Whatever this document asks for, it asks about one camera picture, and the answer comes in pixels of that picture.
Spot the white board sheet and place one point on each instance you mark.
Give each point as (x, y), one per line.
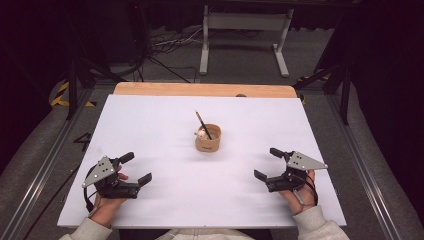
(206, 186)

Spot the person's light top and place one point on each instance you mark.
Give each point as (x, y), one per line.
(203, 235)

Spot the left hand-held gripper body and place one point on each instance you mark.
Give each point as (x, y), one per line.
(106, 180)

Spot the white metal stand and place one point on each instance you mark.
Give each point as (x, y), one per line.
(246, 23)

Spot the aluminium floor rail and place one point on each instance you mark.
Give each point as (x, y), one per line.
(363, 166)
(40, 173)

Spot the black metal stand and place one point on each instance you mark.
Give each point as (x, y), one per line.
(71, 83)
(343, 86)

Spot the person's left hand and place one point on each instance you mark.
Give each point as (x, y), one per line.
(106, 208)

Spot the yellow pen holder with figurine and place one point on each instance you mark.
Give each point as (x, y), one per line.
(208, 143)

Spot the dark brush with gold ferrule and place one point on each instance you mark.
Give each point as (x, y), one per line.
(203, 125)

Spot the person's right hand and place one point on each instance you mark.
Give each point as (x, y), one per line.
(301, 196)

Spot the yellow black floor tape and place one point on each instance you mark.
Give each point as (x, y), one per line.
(61, 95)

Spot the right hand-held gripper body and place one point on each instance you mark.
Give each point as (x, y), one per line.
(296, 170)

